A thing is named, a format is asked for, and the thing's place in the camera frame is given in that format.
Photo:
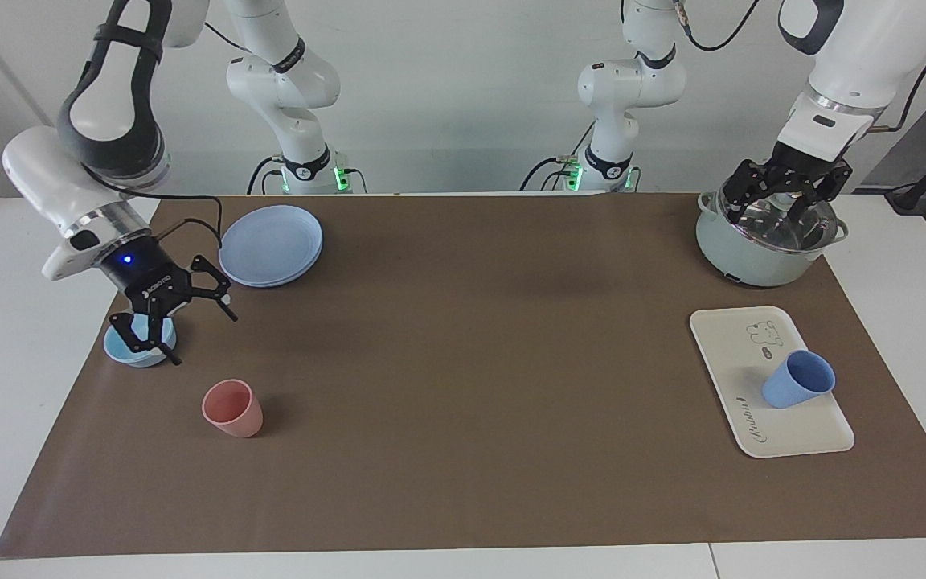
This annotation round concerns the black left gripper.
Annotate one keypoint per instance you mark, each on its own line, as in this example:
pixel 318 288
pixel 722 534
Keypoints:
pixel 794 170

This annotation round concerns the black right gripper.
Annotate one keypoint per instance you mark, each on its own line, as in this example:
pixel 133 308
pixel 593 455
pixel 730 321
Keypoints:
pixel 149 277

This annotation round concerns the pink plastic cup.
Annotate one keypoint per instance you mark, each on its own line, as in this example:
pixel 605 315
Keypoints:
pixel 231 410

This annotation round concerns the blue ribbed plastic cup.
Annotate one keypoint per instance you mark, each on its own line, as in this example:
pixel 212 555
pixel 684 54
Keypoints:
pixel 796 382

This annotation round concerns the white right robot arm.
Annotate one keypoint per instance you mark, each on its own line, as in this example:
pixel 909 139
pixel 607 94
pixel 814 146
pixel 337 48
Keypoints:
pixel 37 169

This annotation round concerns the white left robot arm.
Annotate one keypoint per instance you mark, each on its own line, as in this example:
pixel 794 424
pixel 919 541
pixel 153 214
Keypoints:
pixel 857 56

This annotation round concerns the cream tray with bear print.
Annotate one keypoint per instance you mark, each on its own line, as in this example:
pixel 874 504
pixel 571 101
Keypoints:
pixel 740 362

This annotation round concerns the glass pot lid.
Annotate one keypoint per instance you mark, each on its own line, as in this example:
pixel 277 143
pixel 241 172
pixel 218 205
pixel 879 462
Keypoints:
pixel 784 233

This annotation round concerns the light blue bowl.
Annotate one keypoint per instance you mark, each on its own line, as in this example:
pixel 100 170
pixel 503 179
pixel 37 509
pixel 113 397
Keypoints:
pixel 120 347

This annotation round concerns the pale green electric pot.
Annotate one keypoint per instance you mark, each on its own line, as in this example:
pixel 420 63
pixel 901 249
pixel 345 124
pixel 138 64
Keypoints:
pixel 732 261

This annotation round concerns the periwinkle blue plate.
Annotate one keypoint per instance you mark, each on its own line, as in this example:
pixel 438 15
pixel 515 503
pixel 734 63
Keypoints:
pixel 270 245

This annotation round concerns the brown table mat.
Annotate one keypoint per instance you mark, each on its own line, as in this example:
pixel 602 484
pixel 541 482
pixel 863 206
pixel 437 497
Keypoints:
pixel 471 402

